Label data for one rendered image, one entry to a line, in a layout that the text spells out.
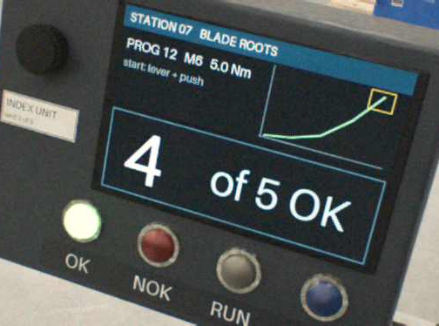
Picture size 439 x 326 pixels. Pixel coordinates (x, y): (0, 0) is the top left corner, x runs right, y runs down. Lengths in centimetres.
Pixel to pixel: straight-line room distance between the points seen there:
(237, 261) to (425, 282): 196
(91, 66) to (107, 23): 3
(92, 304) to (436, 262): 102
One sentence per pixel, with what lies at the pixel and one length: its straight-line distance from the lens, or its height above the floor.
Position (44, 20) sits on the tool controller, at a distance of 48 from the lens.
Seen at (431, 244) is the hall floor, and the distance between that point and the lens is 256.
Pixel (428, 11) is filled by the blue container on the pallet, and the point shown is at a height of 23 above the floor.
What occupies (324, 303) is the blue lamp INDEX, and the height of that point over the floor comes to 112.
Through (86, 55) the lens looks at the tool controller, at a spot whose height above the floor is 121.
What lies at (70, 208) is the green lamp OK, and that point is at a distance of 49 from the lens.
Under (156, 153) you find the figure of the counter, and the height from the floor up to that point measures 117.
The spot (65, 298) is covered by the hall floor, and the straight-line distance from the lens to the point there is 215.
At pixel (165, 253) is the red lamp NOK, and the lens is 46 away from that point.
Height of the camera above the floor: 140
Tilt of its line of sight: 32 degrees down
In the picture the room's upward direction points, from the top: 7 degrees clockwise
